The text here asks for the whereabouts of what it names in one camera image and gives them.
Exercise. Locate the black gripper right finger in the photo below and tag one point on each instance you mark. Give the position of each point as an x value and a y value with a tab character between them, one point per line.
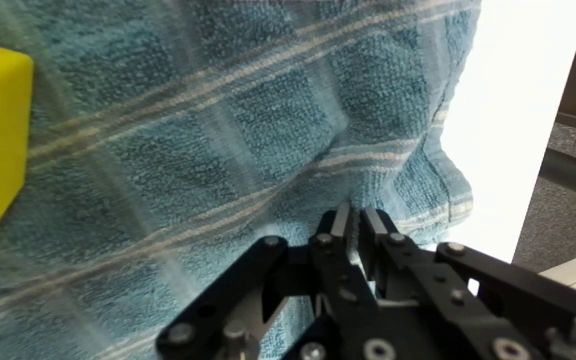
499	311

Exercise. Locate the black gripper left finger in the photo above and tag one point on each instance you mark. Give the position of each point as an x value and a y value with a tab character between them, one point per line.
234	313

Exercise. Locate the blue striped towel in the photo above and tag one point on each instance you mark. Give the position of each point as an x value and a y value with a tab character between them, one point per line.
170	135

